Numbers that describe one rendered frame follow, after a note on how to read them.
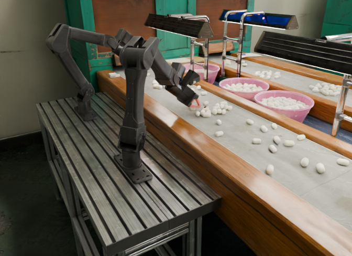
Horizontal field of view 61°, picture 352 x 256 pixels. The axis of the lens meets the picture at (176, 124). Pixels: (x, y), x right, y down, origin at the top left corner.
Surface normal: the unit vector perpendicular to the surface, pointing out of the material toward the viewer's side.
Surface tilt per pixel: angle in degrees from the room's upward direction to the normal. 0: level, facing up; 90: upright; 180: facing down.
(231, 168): 0
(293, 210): 0
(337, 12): 90
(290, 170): 0
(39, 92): 90
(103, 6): 90
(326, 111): 90
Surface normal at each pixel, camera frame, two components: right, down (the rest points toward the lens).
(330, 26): -0.86, 0.22
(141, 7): 0.48, 0.36
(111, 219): -0.01, -0.91
